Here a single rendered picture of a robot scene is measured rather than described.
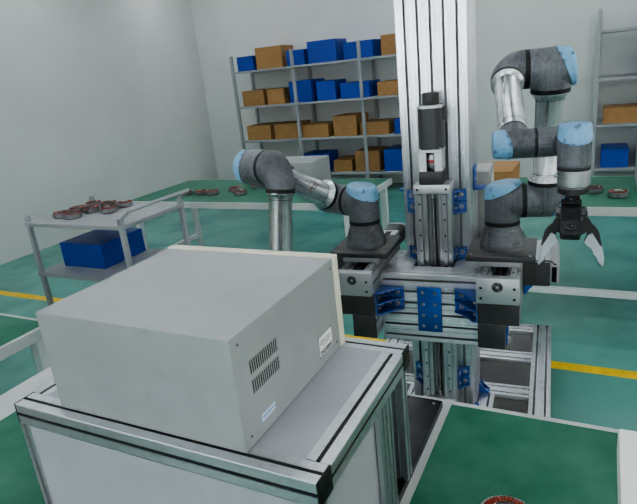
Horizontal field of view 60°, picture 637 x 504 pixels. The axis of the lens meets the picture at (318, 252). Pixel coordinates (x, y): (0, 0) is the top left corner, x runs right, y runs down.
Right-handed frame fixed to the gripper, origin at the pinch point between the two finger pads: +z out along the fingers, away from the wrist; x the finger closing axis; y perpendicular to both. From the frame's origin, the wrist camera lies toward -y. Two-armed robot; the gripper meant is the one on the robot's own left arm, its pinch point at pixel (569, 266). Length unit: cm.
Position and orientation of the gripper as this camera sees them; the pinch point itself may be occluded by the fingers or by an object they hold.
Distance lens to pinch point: 152.9
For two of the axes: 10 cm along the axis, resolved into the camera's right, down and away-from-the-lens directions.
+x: -9.2, -0.3, 3.8
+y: 3.7, -3.3, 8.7
